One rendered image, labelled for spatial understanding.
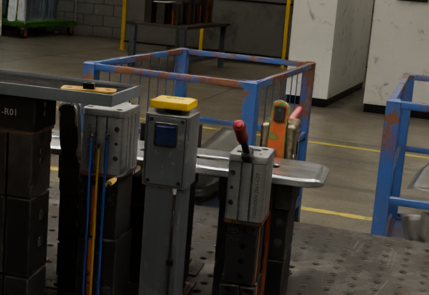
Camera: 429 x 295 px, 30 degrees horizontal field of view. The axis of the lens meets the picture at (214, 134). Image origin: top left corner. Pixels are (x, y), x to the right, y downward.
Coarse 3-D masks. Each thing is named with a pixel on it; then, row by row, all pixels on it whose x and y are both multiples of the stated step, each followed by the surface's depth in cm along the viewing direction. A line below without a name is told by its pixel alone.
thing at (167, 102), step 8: (160, 96) 124; (168, 96) 125; (176, 96) 125; (152, 104) 120; (160, 104) 120; (168, 104) 120; (176, 104) 119; (184, 104) 119; (192, 104) 122; (168, 112) 122; (176, 112) 122
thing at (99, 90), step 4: (84, 84) 123; (88, 84) 123; (92, 84) 123; (64, 88) 122; (68, 88) 123; (72, 88) 123; (76, 88) 123; (80, 88) 124; (84, 88) 123; (88, 88) 123; (92, 88) 123; (96, 88) 125; (100, 88) 125; (104, 88) 126; (108, 88) 126; (92, 92) 123; (96, 92) 123; (100, 92) 123; (104, 92) 123; (108, 92) 123; (112, 92) 123
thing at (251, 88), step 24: (96, 72) 353; (120, 72) 347; (144, 72) 343; (168, 72) 340; (288, 72) 380; (312, 72) 435; (216, 120) 459; (216, 144) 412; (240, 144) 334; (216, 192) 374
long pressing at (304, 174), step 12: (204, 156) 160; (216, 156) 159; (228, 156) 160; (204, 168) 149; (216, 168) 148; (228, 168) 149; (276, 168) 153; (288, 168) 154; (300, 168) 155; (312, 168) 156; (324, 168) 158; (276, 180) 146; (288, 180) 145; (300, 180) 145; (312, 180) 145; (324, 180) 149
